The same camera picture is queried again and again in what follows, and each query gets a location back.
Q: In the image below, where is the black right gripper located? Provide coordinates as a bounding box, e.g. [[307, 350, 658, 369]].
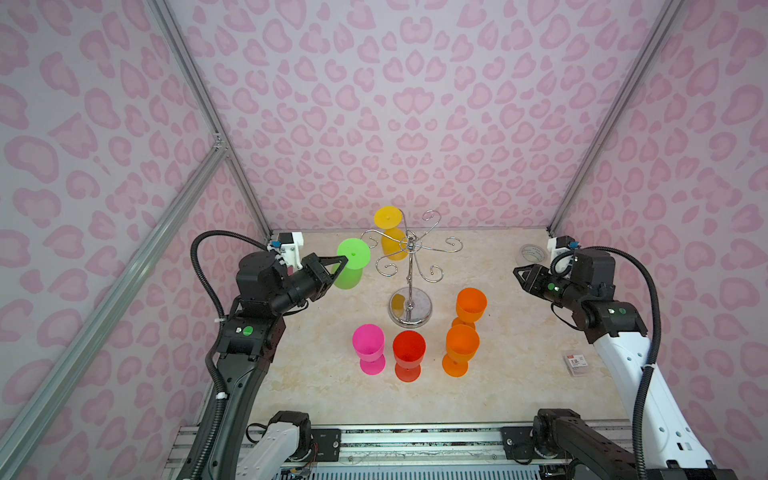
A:
[[511, 262, 587, 311]]

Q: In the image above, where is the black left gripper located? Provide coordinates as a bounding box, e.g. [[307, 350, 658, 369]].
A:
[[270, 254, 347, 318]]

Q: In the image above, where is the green plastic wine glass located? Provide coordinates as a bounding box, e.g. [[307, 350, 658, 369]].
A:
[[334, 238, 371, 290]]

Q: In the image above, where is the orange wine glass front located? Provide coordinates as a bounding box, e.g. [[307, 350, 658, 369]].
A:
[[452, 288, 488, 330]]

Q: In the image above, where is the orange wine glass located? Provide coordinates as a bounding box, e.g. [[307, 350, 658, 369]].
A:
[[452, 288, 488, 330], [442, 325, 480, 378]]

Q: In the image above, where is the yellow plastic wine glass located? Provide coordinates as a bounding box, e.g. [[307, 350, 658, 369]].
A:
[[374, 206, 407, 261]]

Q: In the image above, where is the pink plastic wine glass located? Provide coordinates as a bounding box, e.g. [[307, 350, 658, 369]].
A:
[[352, 324, 386, 376]]

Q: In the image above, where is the red plastic wine glass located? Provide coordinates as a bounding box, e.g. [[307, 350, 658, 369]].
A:
[[393, 331, 427, 383]]

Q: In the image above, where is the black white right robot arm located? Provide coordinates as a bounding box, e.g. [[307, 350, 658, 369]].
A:
[[513, 246, 736, 479]]

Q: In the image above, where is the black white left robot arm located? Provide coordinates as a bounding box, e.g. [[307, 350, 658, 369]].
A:
[[178, 251, 348, 479]]

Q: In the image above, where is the chrome wine glass rack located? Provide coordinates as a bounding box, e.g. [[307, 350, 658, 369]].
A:
[[360, 207, 464, 330]]

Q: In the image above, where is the small clear red packet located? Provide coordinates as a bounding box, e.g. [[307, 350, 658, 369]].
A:
[[562, 351, 591, 377]]

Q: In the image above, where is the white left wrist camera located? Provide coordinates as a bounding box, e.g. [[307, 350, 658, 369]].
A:
[[267, 232, 304, 270]]

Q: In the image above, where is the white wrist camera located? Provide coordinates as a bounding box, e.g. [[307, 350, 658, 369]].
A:
[[267, 232, 304, 270], [547, 235, 580, 262]]

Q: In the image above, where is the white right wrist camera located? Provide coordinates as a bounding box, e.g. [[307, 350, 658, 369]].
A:
[[547, 235, 580, 262]]

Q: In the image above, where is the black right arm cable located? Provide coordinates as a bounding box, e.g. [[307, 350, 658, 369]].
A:
[[551, 245, 662, 480]]

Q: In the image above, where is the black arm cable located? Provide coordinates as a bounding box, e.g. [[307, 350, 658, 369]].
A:
[[190, 230, 271, 475], [551, 245, 662, 480]]

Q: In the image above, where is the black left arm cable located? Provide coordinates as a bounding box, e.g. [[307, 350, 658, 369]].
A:
[[190, 230, 271, 475]]

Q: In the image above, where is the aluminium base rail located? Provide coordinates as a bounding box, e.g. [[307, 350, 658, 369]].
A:
[[161, 419, 685, 480]]

